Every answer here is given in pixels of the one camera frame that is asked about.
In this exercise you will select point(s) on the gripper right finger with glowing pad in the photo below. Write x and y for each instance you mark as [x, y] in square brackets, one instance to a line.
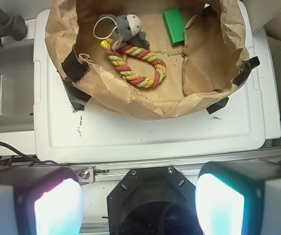
[241, 197]

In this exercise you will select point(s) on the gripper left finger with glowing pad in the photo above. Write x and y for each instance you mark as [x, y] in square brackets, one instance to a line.
[40, 200]

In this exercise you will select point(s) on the gray plush mouse toy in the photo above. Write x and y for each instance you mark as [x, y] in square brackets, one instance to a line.
[128, 29]

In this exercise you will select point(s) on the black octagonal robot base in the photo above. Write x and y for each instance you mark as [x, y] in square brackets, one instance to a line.
[153, 201]

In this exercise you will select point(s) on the gray toy sink basin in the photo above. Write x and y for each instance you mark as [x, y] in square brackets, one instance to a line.
[16, 86]

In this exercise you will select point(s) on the crumpled brown paper bag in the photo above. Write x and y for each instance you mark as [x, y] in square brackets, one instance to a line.
[199, 73]

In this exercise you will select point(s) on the gray sink faucet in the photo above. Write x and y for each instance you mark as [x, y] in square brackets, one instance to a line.
[13, 26]

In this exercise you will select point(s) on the green rectangular block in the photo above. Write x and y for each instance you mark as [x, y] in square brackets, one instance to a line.
[174, 24]

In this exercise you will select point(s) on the aluminium frame rail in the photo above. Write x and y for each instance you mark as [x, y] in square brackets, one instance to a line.
[190, 166]

